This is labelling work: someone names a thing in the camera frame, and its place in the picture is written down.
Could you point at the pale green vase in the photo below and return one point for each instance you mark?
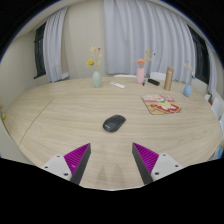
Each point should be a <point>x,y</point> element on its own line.
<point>96,80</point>

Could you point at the narrow white curtain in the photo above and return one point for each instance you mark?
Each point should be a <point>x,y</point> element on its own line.
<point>212,71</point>
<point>54,50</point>

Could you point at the yellow dried flowers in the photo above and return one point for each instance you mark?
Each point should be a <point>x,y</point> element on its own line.
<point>90,62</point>

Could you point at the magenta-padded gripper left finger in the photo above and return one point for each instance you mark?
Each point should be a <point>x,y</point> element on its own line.
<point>78,160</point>

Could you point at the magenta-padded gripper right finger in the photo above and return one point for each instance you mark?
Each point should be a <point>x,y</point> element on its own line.
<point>148,161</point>

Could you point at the black computer mouse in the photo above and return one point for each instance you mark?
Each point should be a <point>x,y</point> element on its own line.
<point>114,123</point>

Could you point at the wide white curtain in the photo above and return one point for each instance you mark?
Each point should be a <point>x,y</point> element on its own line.
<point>146,36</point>

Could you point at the pink and yellow flowers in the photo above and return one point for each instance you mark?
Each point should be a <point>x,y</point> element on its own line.
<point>141,62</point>

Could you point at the white remote control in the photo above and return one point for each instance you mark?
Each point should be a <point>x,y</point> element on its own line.
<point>118,85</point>

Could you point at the copper brown drink bottle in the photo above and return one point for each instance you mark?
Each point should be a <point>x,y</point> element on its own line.
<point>168,79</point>

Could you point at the beige dried flowers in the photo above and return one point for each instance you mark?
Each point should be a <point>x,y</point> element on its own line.
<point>190,71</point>

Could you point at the dark window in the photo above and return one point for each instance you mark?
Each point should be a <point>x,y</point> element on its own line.
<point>39,50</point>
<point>201,56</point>

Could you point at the black blue-capped marker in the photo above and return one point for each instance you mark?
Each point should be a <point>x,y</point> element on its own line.
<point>144,83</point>

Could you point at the black rectangular case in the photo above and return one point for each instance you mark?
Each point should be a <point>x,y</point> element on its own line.
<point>153,82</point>

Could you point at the pink vase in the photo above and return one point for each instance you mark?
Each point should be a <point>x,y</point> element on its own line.
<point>140,76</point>

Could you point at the cartoon print mouse pad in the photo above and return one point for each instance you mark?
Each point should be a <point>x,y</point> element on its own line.
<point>161,104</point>

